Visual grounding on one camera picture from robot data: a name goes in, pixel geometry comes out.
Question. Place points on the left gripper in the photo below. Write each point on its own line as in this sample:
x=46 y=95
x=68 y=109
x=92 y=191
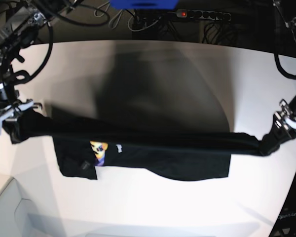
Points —
x=283 y=128

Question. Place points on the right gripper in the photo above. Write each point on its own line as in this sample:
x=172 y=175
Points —
x=11 y=108

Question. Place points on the black graphic t-shirt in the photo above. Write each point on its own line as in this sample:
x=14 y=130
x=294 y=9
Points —
x=81 y=145

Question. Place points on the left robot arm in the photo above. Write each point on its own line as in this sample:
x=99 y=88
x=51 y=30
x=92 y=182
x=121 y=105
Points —
x=285 y=21

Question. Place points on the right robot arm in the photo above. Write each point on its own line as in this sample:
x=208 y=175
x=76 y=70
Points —
x=19 y=32

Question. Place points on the white tray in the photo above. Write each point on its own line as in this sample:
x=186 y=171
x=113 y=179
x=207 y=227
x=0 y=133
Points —
x=16 y=212

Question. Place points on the black power strip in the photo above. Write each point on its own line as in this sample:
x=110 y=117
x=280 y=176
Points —
x=203 y=15

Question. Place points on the blue box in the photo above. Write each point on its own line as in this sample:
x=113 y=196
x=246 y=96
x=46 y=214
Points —
x=144 y=4

